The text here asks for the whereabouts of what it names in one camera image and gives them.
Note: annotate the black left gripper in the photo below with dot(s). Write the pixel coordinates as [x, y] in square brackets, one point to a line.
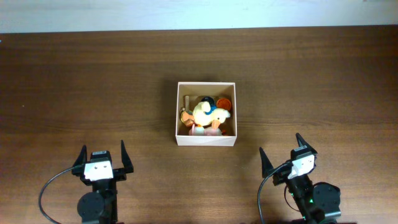
[120, 173]

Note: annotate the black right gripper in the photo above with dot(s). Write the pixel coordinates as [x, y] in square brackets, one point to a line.
[266, 166]

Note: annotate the pink square wooden box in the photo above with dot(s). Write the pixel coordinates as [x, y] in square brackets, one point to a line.
[196, 91]

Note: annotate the black round disc toy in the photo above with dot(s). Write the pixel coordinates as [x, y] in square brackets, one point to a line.
[209, 99]

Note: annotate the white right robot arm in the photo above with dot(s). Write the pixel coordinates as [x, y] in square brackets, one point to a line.
[317, 203]

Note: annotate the yellow rattle drum toy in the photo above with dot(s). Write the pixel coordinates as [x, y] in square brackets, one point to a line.
[186, 104]

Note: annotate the yellow plush duck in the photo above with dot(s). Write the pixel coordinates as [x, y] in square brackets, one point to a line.
[204, 115]

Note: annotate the white duck toy pink hat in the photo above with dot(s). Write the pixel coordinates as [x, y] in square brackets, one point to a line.
[197, 130]

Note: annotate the orange round disc toy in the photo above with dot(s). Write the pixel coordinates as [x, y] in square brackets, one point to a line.
[224, 103]

